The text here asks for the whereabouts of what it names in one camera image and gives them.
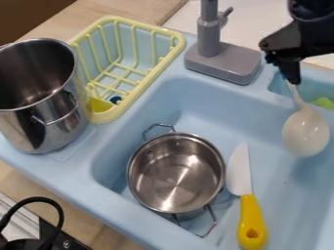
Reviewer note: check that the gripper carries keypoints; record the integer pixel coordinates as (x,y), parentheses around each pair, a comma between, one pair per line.
(300,40)

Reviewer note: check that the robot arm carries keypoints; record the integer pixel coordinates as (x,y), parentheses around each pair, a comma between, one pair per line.
(313,8)

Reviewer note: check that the green toy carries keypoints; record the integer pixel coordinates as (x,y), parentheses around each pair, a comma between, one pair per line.
(324,103)

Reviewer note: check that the grey tap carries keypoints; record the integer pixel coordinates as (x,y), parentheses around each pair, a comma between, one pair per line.
(217,60)

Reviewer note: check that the white spoon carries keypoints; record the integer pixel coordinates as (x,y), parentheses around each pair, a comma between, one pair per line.
(305,132)

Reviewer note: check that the light blue toy sink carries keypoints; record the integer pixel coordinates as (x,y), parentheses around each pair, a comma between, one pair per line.
(209,104)

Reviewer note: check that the yellow dish rack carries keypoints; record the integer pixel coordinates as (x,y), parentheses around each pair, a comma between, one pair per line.
(152,65)

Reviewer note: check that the small silver pot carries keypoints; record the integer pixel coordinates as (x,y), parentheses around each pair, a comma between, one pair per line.
(176,172)

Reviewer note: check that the blue toy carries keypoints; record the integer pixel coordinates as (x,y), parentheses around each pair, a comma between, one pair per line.
(115,99)

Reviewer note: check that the yellow toy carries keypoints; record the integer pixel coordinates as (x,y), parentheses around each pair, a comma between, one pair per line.
(99,106)

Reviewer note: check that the large silver pot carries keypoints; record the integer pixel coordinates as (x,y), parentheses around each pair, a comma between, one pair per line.
(34,97)

